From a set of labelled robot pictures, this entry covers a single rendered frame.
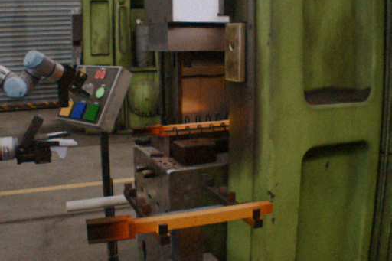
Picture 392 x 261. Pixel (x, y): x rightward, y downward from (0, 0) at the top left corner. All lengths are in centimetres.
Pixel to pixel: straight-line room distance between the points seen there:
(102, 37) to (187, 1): 507
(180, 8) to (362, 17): 58
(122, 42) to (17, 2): 367
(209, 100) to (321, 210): 68
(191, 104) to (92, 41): 475
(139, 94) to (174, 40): 497
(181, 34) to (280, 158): 54
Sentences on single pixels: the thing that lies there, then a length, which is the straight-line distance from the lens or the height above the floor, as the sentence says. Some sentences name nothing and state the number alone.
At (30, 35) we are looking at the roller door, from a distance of 946.
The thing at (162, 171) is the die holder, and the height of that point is 90.
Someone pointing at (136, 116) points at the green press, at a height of 24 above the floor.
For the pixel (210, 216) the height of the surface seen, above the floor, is 94.
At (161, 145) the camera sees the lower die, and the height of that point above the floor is 94.
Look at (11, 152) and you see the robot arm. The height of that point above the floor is 97.
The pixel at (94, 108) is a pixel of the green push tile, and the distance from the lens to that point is 194.
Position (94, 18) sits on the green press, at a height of 166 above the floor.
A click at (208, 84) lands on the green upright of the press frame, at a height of 113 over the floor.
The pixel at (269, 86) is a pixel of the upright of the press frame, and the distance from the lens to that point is 121.
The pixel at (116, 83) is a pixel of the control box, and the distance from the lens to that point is 193.
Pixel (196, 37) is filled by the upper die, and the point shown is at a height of 131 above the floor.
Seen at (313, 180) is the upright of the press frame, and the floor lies 88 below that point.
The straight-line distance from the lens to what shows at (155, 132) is 156.
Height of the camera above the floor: 130
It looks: 10 degrees down
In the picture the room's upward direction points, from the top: straight up
